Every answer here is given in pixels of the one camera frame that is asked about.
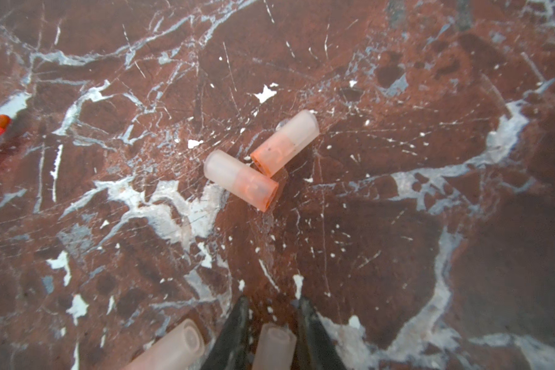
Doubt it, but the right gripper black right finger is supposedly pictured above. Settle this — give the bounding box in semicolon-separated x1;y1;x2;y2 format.
295;298;346;370

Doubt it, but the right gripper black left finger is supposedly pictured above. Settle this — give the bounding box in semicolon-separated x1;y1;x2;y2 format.
200;295;249;370

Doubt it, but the translucent pen cap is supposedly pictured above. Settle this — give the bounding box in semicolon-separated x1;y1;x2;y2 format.
124;319;205;370
252;323;297;370
203;150;279;212
251;109;320;177

